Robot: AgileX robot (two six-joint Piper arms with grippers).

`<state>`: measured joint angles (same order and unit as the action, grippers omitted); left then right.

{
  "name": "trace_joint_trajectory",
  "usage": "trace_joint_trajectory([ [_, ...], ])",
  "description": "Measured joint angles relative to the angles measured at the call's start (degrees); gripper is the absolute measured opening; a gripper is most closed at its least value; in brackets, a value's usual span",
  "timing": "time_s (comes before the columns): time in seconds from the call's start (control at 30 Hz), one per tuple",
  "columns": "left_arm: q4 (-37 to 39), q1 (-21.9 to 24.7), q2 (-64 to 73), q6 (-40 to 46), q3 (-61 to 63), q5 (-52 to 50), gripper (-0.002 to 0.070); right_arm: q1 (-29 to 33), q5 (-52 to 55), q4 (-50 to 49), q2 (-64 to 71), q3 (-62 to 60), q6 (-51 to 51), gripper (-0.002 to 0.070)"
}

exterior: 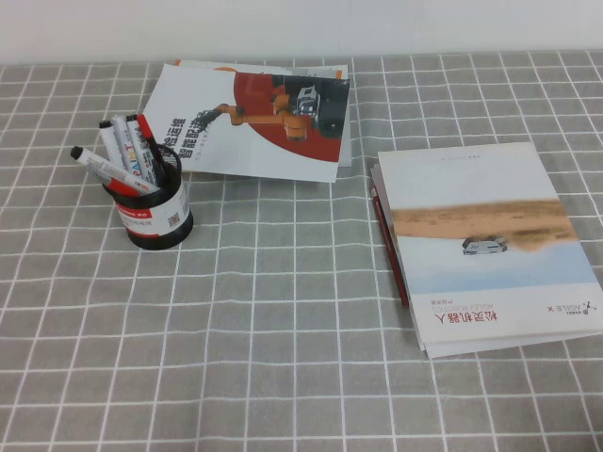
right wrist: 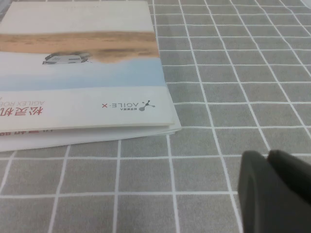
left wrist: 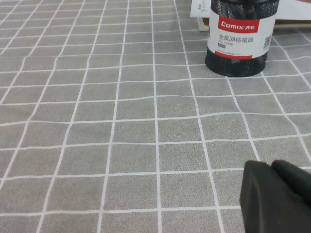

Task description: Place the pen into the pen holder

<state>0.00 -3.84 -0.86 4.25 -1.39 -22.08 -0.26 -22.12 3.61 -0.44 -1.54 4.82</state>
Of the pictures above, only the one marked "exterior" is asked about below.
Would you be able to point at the red pencil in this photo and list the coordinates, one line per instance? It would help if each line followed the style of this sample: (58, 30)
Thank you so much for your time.
(391, 245)

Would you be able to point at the brochure with orange robot arm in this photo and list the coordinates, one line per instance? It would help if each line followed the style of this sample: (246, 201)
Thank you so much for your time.
(264, 155)

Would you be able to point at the black mesh pen holder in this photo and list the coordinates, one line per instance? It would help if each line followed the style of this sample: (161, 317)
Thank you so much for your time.
(155, 221)

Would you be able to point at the grey checked tablecloth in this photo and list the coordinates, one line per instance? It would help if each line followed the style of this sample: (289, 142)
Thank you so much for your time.
(282, 329)

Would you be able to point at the white marker with black cap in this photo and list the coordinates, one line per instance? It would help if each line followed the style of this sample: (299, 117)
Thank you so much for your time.
(140, 150)
(109, 141)

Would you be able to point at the white paint-print marker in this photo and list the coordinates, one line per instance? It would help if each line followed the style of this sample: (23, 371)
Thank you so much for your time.
(126, 150)

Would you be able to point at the white marker with red band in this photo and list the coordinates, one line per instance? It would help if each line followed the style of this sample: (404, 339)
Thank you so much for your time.
(108, 168)

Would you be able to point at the plain white brochure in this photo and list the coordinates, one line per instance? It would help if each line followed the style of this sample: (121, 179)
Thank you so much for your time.
(471, 349)

